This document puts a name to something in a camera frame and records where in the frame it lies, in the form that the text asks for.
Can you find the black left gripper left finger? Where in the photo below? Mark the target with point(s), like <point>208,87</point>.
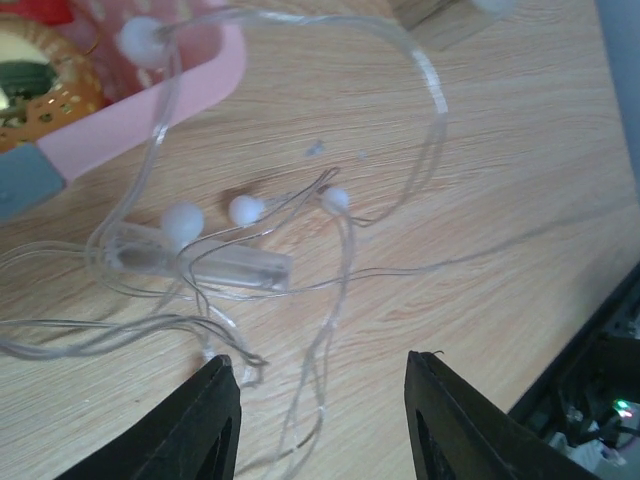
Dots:
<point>192,434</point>

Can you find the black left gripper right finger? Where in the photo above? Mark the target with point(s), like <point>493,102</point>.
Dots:
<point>457,433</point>

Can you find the clear battery box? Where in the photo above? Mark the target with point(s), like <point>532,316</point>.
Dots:
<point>145,250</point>

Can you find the wooden tree stump base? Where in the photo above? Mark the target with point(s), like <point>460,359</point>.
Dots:
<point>438,25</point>

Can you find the pink perforated plastic basket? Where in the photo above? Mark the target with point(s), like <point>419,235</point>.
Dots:
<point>148,50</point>

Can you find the gold bell with red ribbon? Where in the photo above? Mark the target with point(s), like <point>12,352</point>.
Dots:
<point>48,81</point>

